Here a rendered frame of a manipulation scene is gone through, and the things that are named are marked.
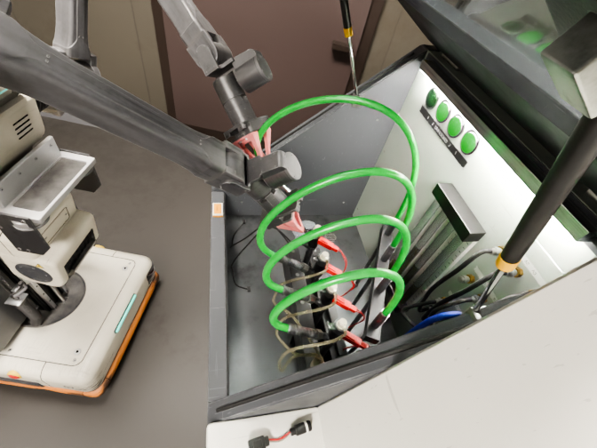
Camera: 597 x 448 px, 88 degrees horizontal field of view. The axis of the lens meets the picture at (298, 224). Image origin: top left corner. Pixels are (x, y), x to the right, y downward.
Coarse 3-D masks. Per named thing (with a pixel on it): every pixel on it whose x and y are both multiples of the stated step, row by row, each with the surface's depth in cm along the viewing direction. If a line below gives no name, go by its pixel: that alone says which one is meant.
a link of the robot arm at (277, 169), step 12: (264, 156) 59; (276, 156) 57; (288, 156) 59; (252, 168) 60; (264, 168) 58; (276, 168) 57; (288, 168) 58; (300, 168) 62; (228, 180) 56; (252, 180) 59; (276, 180) 60; (288, 180) 60; (228, 192) 60; (240, 192) 60
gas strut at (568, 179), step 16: (576, 128) 19; (592, 128) 18; (576, 144) 19; (592, 144) 18; (560, 160) 20; (576, 160) 20; (592, 160) 19; (560, 176) 21; (576, 176) 20; (544, 192) 23; (560, 192) 22; (528, 208) 25; (544, 208) 24; (528, 224) 26; (544, 224) 25; (512, 240) 29; (528, 240) 27; (512, 256) 30; (496, 272) 35; (480, 304) 43
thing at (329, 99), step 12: (324, 96) 59; (336, 96) 59; (348, 96) 58; (288, 108) 62; (384, 108) 58; (276, 120) 65; (396, 120) 59; (264, 132) 68; (408, 132) 60; (396, 216) 77
